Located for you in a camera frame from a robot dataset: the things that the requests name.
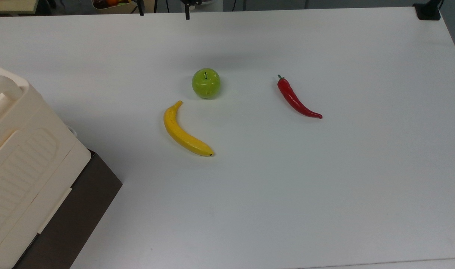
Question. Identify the red toy chili pepper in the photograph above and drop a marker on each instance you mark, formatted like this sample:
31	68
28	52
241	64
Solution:
294	99

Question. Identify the green toy apple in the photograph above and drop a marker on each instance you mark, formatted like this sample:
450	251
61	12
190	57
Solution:
206	84

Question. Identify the yellow toy banana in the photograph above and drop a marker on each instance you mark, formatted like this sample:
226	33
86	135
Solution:
182	136

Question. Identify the beige side table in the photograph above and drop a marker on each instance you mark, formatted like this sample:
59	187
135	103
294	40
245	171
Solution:
11	5

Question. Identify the black table clamp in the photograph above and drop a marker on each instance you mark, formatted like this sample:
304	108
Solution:
428	11

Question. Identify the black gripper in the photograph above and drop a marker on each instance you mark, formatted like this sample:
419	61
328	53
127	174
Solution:
193	2

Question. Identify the bowl of fruit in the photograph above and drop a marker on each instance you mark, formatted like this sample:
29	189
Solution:
109	3

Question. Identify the black hanging bar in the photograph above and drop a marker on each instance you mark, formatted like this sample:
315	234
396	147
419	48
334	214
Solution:
140	8

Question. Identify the dark brown wooden box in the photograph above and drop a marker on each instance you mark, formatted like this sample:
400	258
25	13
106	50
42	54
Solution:
81	209

